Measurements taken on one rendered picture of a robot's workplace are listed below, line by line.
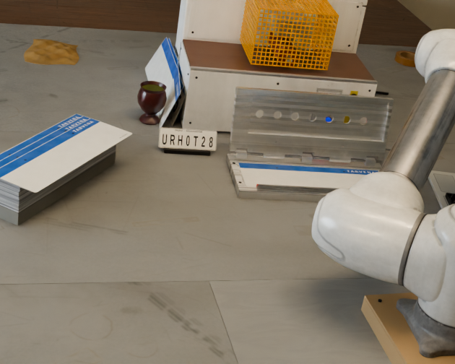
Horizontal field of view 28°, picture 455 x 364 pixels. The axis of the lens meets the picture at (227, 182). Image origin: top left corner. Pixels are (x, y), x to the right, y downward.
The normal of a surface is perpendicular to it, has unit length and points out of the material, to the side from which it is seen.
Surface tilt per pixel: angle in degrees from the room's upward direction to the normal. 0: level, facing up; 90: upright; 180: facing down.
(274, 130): 78
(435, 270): 85
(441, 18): 90
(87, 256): 0
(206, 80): 90
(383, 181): 19
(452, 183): 0
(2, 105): 0
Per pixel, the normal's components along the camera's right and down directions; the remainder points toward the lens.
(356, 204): -0.15, -0.65
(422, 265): -0.49, 0.22
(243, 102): 0.18, 0.31
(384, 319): 0.10, -0.88
